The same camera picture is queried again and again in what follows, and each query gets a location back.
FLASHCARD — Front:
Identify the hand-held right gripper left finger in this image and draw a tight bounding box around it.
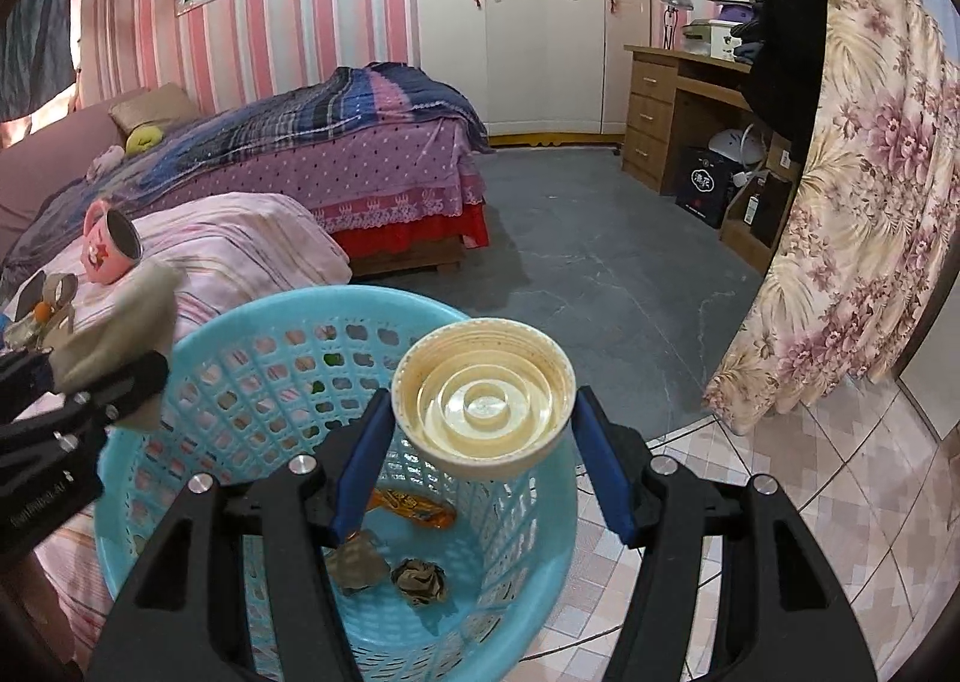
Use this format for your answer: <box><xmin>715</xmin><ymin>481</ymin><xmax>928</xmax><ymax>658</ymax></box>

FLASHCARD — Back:
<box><xmin>86</xmin><ymin>389</ymin><xmax>397</xmax><ymax>682</ymax></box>

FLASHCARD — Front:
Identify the bed with plaid blanket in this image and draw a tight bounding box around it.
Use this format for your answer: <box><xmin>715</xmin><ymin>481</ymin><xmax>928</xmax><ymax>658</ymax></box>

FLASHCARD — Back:
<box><xmin>0</xmin><ymin>62</ymin><xmax>496</xmax><ymax>274</ymax></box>

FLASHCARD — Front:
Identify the black hanging garment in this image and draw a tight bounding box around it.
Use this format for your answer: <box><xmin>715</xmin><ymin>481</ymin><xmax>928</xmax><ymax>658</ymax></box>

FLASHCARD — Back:
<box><xmin>746</xmin><ymin>0</ymin><xmax>830</xmax><ymax>162</ymax></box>

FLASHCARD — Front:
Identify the wooden desk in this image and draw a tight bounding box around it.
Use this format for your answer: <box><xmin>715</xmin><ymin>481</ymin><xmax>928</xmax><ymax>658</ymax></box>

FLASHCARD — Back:
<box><xmin>622</xmin><ymin>44</ymin><xmax>807</xmax><ymax>274</ymax></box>

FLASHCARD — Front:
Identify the purple case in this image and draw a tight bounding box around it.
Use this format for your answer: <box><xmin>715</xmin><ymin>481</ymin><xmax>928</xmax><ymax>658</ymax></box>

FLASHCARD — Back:
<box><xmin>709</xmin><ymin>3</ymin><xmax>766</xmax><ymax>27</ymax></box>

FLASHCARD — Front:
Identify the silver foil wrapper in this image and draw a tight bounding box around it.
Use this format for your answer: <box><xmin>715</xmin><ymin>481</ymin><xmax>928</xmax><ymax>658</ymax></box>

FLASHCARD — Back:
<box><xmin>2</xmin><ymin>318</ymin><xmax>46</xmax><ymax>353</ymax></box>

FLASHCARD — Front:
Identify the grey sock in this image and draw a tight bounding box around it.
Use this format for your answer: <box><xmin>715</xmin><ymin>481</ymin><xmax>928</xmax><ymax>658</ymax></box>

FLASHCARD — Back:
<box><xmin>49</xmin><ymin>260</ymin><xmax>185</xmax><ymax>428</ymax></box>

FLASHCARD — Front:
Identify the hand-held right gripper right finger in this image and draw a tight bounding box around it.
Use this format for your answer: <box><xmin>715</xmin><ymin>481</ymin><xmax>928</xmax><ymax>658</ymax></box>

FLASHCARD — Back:
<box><xmin>572</xmin><ymin>386</ymin><xmax>878</xmax><ymax>682</ymax></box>

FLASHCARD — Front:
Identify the orange snack wrapper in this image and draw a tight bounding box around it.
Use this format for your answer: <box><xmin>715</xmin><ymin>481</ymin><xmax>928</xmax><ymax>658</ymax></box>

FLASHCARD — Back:
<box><xmin>367</xmin><ymin>487</ymin><xmax>458</xmax><ymax>531</ymax></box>

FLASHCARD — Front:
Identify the brown paper ball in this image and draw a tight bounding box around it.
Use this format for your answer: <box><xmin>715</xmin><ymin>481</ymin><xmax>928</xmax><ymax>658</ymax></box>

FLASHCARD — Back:
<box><xmin>391</xmin><ymin>557</ymin><xmax>449</xmax><ymax>609</ymax></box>

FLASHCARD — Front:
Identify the dark grey curtain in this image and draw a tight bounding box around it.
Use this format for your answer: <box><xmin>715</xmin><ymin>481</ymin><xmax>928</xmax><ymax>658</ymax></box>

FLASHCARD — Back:
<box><xmin>0</xmin><ymin>0</ymin><xmax>80</xmax><ymax>124</ymax></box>

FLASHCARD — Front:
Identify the brown paper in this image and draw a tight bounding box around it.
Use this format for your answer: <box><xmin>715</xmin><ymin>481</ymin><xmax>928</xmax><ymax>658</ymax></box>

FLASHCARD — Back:
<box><xmin>324</xmin><ymin>530</ymin><xmax>391</xmax><ymax>594</ymax></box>

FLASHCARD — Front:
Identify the pink cartoon mug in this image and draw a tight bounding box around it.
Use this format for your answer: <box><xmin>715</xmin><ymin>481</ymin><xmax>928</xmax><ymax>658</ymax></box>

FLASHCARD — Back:
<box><xmin>81</xmin><ymin>198</ymin><xmax>143</xmax><ymax>286</ymax></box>

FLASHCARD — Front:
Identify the light blue plastic basket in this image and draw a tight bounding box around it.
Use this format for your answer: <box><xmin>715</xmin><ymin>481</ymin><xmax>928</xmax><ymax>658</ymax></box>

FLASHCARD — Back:
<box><xmin>96</xmin><ymin>286</ymin><xmax>580</xmax><ymax>682</ymax></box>

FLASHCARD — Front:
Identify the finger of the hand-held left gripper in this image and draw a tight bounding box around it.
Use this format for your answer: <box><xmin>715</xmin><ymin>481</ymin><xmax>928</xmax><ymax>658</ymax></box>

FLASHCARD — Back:
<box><xmin>45</xmin><ymin>350</ymin><xmax>171</xmax><ymax>439</ymax></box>
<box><xmin>0</xmin><ymin>350</ymin><xmax>55</xmax><ymax>420</ymax></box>

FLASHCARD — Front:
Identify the plaid quilt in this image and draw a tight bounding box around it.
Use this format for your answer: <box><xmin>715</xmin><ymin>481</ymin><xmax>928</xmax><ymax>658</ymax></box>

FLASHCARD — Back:
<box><xmin>15</xmin><ymin>62</ymin><xmax>494</xmax><ymax>256</ymax></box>

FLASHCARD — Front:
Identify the pink headboard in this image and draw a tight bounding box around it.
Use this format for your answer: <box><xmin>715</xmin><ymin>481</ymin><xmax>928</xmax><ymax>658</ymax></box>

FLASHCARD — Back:
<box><xmin>0</xmin><ymin>98</ymin><xmax>125</xmax><ymax>233</ymax></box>

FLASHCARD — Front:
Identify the white round appliance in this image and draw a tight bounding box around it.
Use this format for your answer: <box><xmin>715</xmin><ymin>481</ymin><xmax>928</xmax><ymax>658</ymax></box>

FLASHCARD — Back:
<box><xmin>716</xmin><ymin>125</ymin><xmax>766</xmax><ymax>166</ymax></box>

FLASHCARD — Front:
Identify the cream plastic lid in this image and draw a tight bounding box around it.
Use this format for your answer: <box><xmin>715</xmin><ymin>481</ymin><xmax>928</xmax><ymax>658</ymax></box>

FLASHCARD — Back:
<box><xmin>391</xmin><ymin>317</ymin><xmax>577</xmax><ymax>480</ymax></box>

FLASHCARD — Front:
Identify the beige pillow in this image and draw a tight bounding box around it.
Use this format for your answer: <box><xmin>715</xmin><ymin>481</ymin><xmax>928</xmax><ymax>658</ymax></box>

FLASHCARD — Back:
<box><xmin>109</xmin><ymin>82</ymin><xmax>202</xmax><ymax>136</ymax></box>

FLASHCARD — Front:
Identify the desk lamp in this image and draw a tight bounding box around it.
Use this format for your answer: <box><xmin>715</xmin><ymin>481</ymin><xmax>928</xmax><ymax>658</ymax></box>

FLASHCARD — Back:
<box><xmin>658</xmin><ymin>0</ymin><xmax>692</xmax><ymax>49</ymax></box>

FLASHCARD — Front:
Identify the black paper bag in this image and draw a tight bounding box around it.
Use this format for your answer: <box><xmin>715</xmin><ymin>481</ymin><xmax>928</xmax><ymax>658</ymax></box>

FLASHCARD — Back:
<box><xmin>675</xmin><ymin>146</ymin><xmax>740</xmax><ymax>229</ymax></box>

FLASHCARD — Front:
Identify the floral curtain with black garment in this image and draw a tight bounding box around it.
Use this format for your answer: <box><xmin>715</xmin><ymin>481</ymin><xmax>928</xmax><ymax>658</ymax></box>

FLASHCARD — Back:
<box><xmin>703</xmin><ymin>0</ymin><xmax>960</xmax><ymax>439</ymax></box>

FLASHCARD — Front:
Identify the white wardrobe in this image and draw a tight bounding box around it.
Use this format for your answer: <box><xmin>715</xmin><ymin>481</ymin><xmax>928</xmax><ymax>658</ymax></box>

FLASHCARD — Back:
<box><xmin>415</xmin><ymin>0</ymin><xmax>652</xmax><ymax>137</ymax></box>

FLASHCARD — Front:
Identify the white box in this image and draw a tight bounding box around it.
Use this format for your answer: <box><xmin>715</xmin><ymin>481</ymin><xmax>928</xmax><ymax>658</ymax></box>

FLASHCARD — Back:
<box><xmin>684</xmin><ymin>18</ymin><xmax>740</xmax><ymax>61</ymax></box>

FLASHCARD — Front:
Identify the cardboard tube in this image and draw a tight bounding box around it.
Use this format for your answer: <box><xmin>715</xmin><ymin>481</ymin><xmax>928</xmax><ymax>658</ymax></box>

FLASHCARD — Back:
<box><xmin>41</xmin><ymin>272</ymin><xmax>80</xmax><ymax>312</ymax></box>

